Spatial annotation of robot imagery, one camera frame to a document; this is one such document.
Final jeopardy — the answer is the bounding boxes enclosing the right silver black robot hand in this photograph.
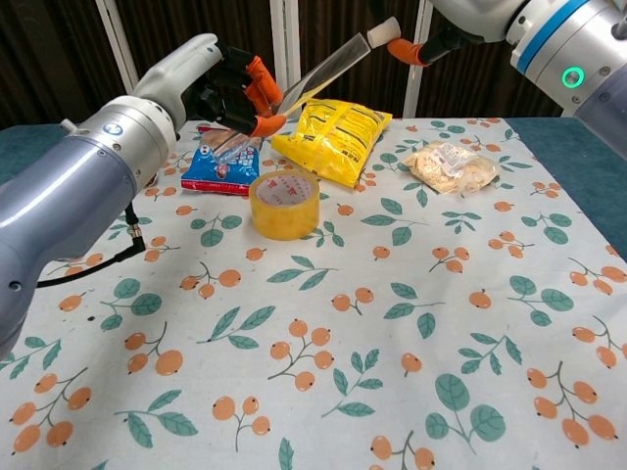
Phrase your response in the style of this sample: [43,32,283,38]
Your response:
[386,0,530,68]

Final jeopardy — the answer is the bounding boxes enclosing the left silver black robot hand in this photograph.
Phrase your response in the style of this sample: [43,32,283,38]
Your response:
[131,32,285,138]

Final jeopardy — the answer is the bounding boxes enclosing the beige rectangular block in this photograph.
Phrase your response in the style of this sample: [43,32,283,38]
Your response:
[366,15,403,50]

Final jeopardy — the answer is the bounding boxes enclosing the clear plastic tube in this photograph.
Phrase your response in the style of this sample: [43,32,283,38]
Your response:
[209,30,374,164]

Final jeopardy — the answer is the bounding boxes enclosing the blue biscuit snack bag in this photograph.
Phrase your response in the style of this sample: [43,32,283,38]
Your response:
[180,123,268,198]

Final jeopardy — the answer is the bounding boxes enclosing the dark folding screen white frames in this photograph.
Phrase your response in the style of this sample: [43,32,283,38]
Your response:
[0,0,627,129]

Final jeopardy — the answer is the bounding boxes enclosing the clear bag of beige snacks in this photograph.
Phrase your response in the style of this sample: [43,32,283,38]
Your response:
[401,140,502,198]

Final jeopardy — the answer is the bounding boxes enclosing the yellow snack bag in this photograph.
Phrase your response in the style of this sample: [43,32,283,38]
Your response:
[269,96,395,190]

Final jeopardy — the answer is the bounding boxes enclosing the yellowish clear tape roll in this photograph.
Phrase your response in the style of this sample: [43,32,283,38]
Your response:
[248,169,322,242]

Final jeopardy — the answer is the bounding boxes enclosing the floral fruit print tablecloth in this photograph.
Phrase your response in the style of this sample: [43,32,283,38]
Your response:
[0,117,627,470]

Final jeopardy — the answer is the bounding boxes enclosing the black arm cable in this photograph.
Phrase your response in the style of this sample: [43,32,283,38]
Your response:
[35,202,149,291]

